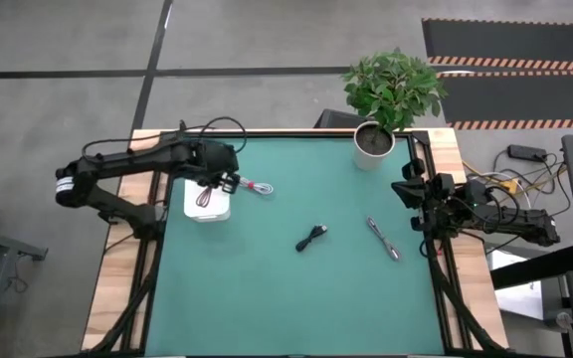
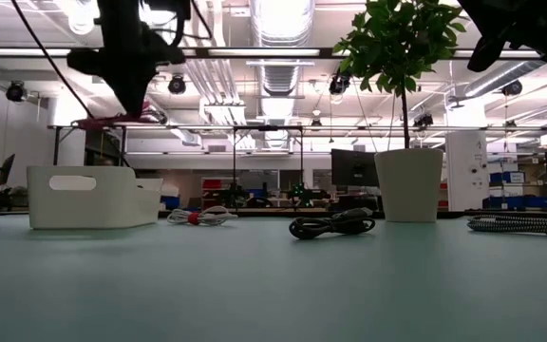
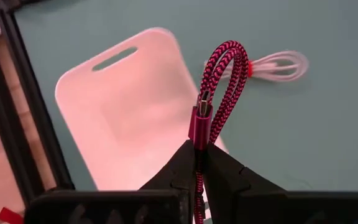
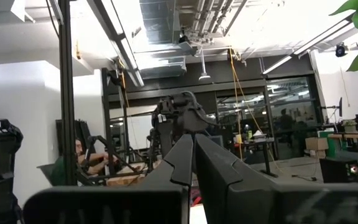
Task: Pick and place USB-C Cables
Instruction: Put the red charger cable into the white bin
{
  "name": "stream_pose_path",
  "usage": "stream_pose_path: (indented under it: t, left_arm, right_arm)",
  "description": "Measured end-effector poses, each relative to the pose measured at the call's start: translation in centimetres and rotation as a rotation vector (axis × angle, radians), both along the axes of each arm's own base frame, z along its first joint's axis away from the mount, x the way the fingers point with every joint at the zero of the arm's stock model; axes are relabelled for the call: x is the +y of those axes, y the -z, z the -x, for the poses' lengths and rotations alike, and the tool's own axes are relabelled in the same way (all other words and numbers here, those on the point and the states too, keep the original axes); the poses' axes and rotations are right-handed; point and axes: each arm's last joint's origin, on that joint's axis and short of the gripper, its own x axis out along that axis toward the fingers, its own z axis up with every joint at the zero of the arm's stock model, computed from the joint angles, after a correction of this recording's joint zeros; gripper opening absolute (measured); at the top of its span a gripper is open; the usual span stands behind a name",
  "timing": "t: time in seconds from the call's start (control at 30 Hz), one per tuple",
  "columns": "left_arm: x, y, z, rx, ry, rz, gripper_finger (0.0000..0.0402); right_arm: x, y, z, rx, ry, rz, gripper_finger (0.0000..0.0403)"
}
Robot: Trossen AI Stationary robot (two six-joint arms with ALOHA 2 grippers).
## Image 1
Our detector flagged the black support beam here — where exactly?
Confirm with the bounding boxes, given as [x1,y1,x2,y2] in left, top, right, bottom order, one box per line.
[489,243,573,290]

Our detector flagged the yellow floor cable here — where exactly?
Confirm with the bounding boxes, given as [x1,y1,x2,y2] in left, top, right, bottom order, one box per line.
[463,161,566,196]

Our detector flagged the white plant pot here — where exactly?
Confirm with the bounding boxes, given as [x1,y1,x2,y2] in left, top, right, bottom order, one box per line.
[352,120,396,172]

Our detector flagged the black box behind table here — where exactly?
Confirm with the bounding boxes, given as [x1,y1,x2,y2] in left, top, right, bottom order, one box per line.
[314,108,367,129]

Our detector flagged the white floor cable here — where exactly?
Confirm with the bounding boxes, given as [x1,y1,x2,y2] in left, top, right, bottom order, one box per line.
[473,170,532,210]

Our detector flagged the white plastic bin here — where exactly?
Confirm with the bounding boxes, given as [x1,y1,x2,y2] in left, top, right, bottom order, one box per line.
[183,176,232,223]

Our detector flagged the black power adapter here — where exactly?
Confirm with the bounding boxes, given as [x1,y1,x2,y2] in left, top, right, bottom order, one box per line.
[507,143,549,163]

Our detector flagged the black mat orange hazard stripes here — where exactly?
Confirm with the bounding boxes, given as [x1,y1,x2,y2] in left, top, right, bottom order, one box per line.
[438,71,573,130]
[421,18,573,71]

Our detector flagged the white sheet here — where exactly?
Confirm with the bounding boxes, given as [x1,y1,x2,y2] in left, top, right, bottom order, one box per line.
[492,248,546,320]

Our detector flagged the green table mat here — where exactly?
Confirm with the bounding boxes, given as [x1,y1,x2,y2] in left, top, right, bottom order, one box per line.
[144,136,447,357]

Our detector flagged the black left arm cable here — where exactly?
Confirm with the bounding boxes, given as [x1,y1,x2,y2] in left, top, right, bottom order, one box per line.
[81,116,248,158]

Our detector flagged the black aluminium table frame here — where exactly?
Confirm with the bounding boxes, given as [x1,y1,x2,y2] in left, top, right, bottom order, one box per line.
[86,127,506,358]

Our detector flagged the green leafy plant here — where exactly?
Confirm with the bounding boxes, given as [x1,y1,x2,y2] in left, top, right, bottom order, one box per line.
[340,48,450,134]

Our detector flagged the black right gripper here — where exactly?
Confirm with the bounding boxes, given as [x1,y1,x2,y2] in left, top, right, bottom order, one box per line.
[391,158,458,233]

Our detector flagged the white USB-C cable red tie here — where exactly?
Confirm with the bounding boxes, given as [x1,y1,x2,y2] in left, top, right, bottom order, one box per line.
[239,176,275,196]

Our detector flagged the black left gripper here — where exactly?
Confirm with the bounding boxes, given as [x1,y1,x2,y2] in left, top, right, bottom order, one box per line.
[186,140,242,195]

